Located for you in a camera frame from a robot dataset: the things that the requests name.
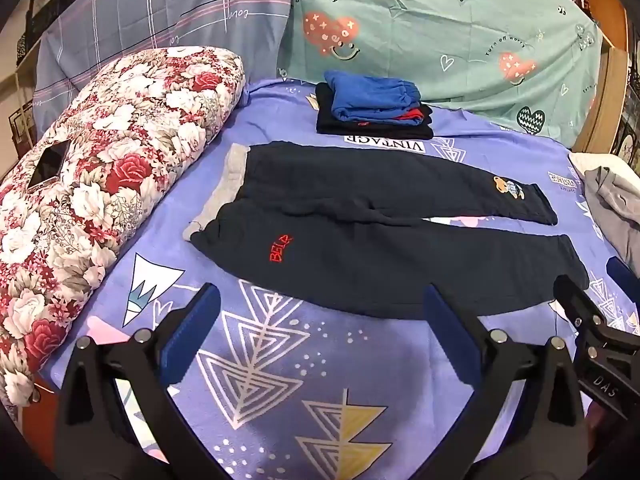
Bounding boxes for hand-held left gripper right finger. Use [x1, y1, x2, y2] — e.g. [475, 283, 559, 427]
[422, 283, 589, 480]

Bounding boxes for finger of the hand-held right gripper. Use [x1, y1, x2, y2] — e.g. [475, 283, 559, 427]
[606, 257, 640, 307]
[552, 274, 640, 350]

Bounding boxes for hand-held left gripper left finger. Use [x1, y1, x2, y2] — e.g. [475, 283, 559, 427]
[54, 283, 223, 480]

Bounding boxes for navy pants with grey waistband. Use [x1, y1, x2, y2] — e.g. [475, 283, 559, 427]
[183, 141, 591, 321]

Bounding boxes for folded blue pants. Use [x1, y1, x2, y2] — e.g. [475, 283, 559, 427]
[323, 69, 421, 124]

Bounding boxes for grey cloth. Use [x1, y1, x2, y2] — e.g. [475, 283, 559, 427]
[583, 165, 640, 267]

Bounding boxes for purple patterned bed sheet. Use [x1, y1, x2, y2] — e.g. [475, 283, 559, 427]
[39, 77, 640, 480]

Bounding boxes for white cloth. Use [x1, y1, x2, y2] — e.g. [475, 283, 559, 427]
[569, 151, 640, 182]

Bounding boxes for red floral quilt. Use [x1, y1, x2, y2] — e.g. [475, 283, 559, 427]
[0, 46, 247, 409]

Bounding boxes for folded red garment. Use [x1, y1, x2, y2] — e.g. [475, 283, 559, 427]
[391, 107, 424, 127]

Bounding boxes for black smartphone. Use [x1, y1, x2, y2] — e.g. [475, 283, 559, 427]
[27, 139, 74, 192]

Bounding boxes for stack of folded clothes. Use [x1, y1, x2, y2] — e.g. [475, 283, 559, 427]
[315, 82, 435, 140]

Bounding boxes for teal heart print sheet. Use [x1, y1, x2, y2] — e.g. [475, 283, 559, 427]
[276, 0, 604, 137]

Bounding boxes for dark wooden shelf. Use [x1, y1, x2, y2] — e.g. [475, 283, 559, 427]
[0, 0, 93, 166]

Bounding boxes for wooden bed frame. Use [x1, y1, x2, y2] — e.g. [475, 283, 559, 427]
[569, 0, 632, 155]

